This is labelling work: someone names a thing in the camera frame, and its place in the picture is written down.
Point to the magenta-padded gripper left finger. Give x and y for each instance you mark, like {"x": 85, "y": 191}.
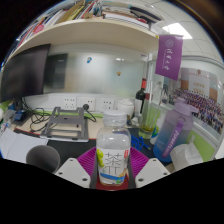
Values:
{"x": 73, "y": 171}

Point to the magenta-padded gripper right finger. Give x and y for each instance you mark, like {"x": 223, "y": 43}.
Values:
{"x": 150, "y": 170}

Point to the clear plastic drink bottle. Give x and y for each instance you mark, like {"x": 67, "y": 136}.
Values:
{"x": 113, "y": 150}

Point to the purple translucent water jug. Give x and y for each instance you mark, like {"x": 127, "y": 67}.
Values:
{"x": 171, "y": 133}

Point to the dark blue mouse pad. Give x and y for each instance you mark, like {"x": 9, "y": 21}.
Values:
{"x": 148, "y": 154}

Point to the black red-edged desk mat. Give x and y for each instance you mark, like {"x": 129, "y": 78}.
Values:
{"x": 75, "y": 148}

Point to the grey mug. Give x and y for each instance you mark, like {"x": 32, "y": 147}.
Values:
{"x": 43, "y": 157}

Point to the crumpled white tissue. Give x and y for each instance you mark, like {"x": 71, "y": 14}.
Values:
{"x": 186, "y": 156}

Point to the flat round red coaster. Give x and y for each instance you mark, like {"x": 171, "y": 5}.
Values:
{"x": 113, "y": 187}

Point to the glass with yellow liquid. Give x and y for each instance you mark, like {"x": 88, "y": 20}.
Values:
{"x": 148, "y": 126}

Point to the white paper sheet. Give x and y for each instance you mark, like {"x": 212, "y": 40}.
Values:
{"x": 20, "y": 146}

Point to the white ceramic jar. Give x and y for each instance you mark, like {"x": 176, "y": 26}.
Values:
{"x": 125, "y": 107}

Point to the dark wine bottle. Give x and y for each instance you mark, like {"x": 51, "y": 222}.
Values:
{"x": 140, "y": 98}

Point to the small blue electronic device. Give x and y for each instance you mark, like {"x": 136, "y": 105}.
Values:
{"x": 20, "y": 116}

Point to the group photo poster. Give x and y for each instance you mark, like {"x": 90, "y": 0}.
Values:
{"x": 203, "y": 100}

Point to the black computer monitor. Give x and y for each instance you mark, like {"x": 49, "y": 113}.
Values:
{"x": 23, "y": 75}

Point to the purple pennant flag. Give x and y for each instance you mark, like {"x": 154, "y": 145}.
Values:
{"x": 169, "y": 56}

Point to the shelf unit with books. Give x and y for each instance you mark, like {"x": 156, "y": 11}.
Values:
{"x": 93, "y": 30}

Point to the white wall power outlet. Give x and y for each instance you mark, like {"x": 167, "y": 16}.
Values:
{"x": 107, "y": 104}
{"x": 89, "y": 101}
{"x": 69, "y": 103}

